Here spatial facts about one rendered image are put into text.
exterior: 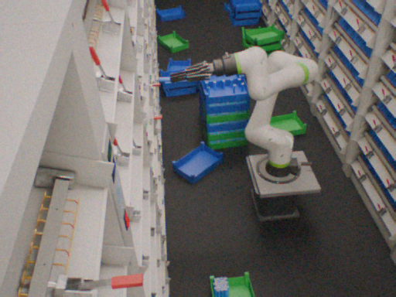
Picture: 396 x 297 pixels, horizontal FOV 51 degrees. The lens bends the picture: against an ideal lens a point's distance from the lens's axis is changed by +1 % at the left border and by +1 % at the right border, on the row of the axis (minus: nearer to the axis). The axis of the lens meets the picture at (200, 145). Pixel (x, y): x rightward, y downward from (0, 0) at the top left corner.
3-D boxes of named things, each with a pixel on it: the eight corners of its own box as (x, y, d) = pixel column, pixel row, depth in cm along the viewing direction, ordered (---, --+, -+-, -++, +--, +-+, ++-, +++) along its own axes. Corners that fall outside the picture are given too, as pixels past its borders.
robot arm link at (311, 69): (298, 76, 223) (302, 53, 217) (319, 83, 217) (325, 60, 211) (280, 83, 211) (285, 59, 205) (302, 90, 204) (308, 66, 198)
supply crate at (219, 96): (243, 84, 291) (244, 74, 286) (250, 100, 275) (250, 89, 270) (201, 89, 288) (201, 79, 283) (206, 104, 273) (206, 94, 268)
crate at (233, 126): (242, 111, 306) (242, 103, 301) (248, 128, 291) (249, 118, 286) (203, 116, 304) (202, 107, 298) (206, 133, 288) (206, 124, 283)
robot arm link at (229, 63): (239, 80, 180) (235, 69, 187) (235, 56, 173) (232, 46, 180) (225, 83, 181) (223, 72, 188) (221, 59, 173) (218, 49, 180)
